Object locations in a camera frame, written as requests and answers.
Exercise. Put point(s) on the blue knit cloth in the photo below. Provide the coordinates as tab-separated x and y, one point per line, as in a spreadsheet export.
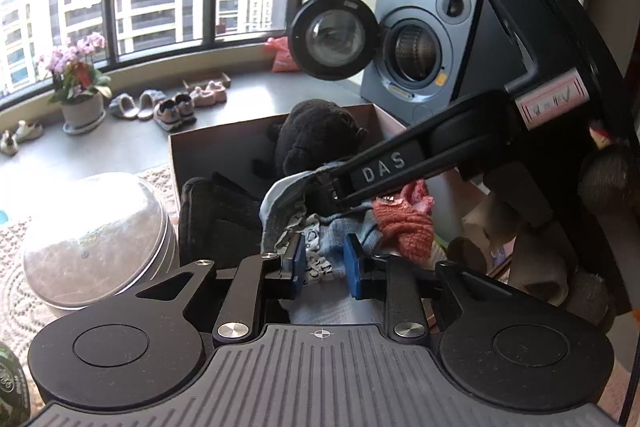
350	227

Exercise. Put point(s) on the cardboard box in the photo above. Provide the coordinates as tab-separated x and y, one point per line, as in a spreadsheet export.
220	147

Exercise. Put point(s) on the plain white cloth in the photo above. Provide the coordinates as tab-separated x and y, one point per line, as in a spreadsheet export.
330	302

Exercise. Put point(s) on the potted pink orchid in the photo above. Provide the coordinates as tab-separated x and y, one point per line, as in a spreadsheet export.
75	77

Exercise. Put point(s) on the beige plush toy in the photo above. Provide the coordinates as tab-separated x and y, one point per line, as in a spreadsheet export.
540	267

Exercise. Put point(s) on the white letter print cloth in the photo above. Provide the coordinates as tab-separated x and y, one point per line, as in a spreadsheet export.
320	264

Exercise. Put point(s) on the clear jar with silver lid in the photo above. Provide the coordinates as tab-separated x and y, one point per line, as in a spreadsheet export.
100	232

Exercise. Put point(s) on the red plastic bag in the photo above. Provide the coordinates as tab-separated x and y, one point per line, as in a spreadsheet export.
282	54

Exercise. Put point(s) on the dark plush toy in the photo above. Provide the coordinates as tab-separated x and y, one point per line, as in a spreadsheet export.
315	132

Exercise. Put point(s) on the orange knit cloth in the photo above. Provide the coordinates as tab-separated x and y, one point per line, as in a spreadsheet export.
405	227

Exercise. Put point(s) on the grey washing machine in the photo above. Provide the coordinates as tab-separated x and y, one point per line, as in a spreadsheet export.
425	7

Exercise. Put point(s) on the round washing machine door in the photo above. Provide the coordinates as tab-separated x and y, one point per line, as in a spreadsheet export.
332	29

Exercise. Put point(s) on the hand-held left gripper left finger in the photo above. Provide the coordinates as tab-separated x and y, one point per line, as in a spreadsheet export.
298	264

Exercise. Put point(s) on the grey slipper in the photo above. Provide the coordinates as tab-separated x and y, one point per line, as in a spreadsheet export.
150	104
124	107

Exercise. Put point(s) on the black quilted cloth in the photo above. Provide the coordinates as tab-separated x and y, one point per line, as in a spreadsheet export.
220	217

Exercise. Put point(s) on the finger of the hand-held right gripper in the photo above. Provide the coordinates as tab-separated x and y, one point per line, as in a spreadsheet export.
385	172
425	127

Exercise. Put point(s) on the blue denim cloth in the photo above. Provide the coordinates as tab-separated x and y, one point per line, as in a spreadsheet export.
285	197

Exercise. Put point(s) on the grey sneaker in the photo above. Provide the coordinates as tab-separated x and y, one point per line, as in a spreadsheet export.
167	114
185	107

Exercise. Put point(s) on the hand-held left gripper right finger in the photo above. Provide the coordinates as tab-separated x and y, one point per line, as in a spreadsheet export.
354	267

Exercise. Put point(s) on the pink slipper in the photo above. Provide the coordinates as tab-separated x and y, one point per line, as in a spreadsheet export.
217	91
202	97

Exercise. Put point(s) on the white shoe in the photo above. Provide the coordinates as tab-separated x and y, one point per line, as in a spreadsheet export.
9	143
29	131

